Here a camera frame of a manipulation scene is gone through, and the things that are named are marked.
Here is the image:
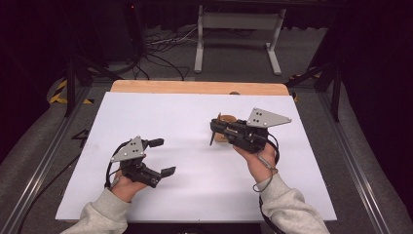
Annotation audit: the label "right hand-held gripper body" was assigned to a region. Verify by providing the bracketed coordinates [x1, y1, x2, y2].
[223, 107, 292, 154]

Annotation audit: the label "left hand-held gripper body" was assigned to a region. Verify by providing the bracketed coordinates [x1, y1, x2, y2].
[110, 136, 164, 189]

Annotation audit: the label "tan wooden pen cup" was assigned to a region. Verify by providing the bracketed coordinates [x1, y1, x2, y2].
[212, 113, 238, 143]

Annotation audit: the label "black pencil with orange end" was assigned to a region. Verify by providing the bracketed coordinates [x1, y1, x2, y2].
[208, 112, 222, 146]

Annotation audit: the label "person's left hand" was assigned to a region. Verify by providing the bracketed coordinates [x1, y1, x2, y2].
[110, 170, 149, 203]

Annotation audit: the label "person's right hand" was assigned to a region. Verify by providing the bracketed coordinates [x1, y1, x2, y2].
[233, 142, 280, 183]

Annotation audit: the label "white table cover sheet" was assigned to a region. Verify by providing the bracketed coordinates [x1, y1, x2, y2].
[55, 92, 338, 223]

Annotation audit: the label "black angled stand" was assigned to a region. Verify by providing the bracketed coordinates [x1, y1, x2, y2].
[285, 61, 344, 124]

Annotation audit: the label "yellow black floor tape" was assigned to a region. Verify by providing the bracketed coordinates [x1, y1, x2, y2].
[48, 79, 95, 105]

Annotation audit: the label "dark tower with red light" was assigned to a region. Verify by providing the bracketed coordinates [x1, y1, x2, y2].
[125, 1, 147, 62]

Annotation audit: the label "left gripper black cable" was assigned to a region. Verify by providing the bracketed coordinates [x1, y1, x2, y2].
[104, 140, 131, 189]

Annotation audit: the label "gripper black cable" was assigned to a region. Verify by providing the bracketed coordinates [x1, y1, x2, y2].
[104, 140, 131, 189]
[258, 133, 286, 234]

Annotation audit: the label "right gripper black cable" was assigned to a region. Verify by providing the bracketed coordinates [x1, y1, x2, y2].
[258, 133, 286, 234]

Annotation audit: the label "grey wrist strap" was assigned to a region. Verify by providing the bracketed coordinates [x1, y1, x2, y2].
[252, 152, 280, 193]

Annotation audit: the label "long black floor cable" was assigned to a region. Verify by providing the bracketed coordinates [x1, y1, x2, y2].
[18, 152, 84, 234]

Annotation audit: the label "aluminium floor rail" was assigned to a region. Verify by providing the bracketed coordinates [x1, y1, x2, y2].
[316, 91, 395, 234]
[0, 86, 94, 234]

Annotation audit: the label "bundle of floor cables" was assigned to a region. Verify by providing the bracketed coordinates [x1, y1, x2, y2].
[134, 27, 199, 82]

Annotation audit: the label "white metal frame stand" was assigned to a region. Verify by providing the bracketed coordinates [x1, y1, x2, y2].
[194, 4, 287, 76]

